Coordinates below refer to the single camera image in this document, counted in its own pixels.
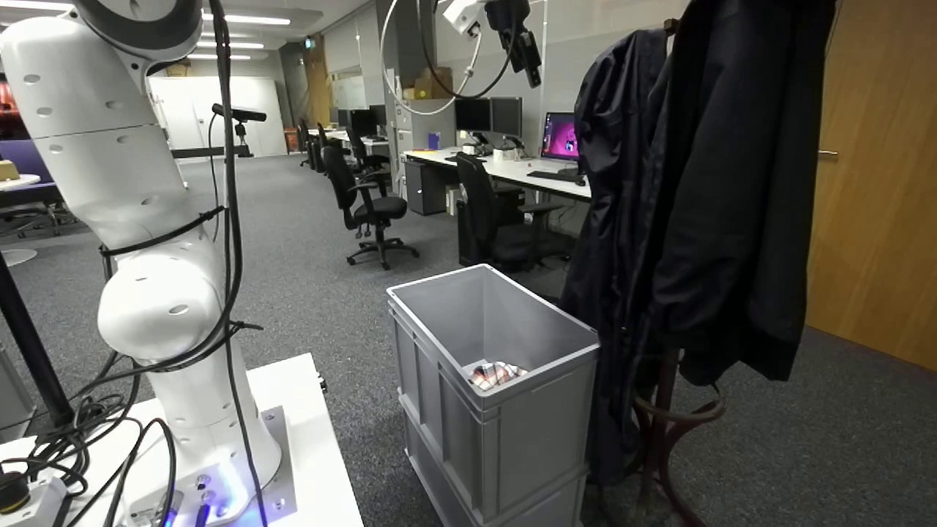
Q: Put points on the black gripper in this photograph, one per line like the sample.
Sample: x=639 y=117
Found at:
x=506 y=17

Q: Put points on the grey plastic container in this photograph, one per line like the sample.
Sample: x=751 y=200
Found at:
x=527 y=439

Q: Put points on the black computer monitor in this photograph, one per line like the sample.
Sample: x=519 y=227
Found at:
x=505 y=115
x=471 y=115

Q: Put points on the monitor with pink screen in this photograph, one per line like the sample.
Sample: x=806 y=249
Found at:
x=560 y=134

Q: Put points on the cardboard box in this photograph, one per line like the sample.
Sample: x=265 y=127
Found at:
x=434 y=85

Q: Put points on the white office desk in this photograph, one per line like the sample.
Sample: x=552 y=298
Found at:
x=506 y=167

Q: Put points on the black office chair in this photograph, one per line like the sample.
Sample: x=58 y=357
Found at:
x=317 y=148
x=376 y=205
x=477 y=214

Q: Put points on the black jacket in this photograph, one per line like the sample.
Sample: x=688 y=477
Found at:
x=742 y=194

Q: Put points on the long ceiling light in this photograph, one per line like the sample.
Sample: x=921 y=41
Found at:
x=253 y=17
x=235 y=44

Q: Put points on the plaid cloth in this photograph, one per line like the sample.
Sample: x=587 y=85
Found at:
x=493 y=372

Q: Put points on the wooden door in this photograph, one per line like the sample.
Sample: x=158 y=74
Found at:
x=880 y=175

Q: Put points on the brown wooden coat rack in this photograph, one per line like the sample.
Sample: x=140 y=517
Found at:
x=667 y=411

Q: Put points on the white robot table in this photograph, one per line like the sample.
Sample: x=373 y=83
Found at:
x=303 y=439

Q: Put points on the blue sofa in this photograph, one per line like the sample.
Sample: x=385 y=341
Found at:
x=30 y=156

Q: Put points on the black metal stand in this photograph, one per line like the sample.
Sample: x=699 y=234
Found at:
x=30 y=341

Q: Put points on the white power strip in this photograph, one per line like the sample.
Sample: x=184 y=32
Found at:
x=30 y=500

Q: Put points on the black camera on stand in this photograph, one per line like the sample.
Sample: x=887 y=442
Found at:
x=237 y=111

